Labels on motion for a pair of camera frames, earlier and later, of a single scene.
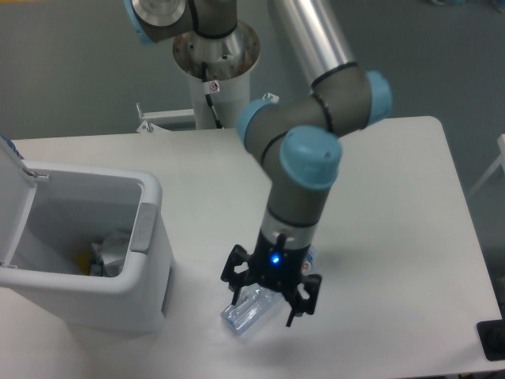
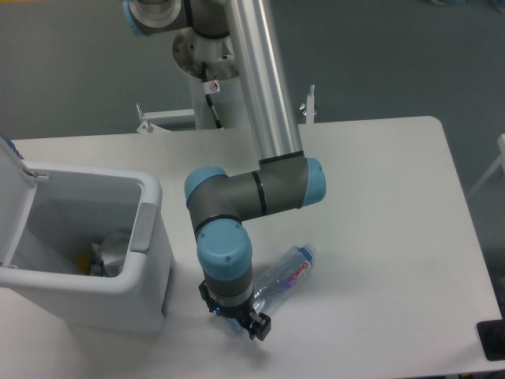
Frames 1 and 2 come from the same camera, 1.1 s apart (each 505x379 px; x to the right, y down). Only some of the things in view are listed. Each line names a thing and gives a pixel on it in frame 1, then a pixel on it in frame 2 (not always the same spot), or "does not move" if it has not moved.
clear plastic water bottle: (254, 303) does not move
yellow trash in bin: (83, 264) does not move
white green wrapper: (109, 255) does not move
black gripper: (276, 268) → (260, 324)
